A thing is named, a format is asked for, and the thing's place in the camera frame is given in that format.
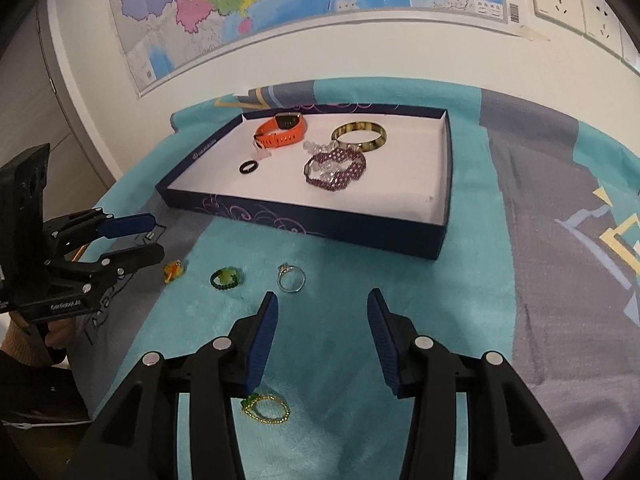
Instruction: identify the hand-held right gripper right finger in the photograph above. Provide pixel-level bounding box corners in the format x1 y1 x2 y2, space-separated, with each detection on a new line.
366 288 585 480

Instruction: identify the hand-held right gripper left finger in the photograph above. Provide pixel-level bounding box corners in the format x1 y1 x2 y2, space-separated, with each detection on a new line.
64 290 280 480

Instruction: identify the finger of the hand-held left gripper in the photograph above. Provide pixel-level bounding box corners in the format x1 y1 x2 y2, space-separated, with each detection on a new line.
42 210 156 261
45 245 166 306

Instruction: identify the yellow green bead ring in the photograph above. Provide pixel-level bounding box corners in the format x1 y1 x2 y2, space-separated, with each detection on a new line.
241 392 292 425

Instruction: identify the dark green bead ring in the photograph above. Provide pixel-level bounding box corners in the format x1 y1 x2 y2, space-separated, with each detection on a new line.
209 267 243 291

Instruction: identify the silver ring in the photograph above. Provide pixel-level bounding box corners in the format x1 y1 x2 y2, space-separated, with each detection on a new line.
276 262 307 294

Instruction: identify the dark blue shallow box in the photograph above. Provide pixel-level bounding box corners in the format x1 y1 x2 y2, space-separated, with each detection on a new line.
155 102 455 261

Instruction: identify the purple bead bracelet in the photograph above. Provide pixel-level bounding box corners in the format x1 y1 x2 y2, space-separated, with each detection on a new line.
302 147 368 192

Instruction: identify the orange smartwatch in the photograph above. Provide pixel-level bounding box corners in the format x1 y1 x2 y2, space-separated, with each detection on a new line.
254 112 308 148

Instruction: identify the olive jade bangle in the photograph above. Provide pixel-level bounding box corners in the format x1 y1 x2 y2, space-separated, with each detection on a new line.
331 120 388 153

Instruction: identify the person's left forearm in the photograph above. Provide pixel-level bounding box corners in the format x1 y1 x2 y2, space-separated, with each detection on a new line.
0 352 93 426

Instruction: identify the person's left hand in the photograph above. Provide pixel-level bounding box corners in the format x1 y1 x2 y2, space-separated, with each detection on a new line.
0 312 80 363

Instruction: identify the printed teal grey blanket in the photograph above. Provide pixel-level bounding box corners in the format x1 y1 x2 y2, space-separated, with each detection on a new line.
65 77 640 480

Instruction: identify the beige cabinet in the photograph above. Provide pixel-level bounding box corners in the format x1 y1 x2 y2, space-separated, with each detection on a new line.
0 7 126 201

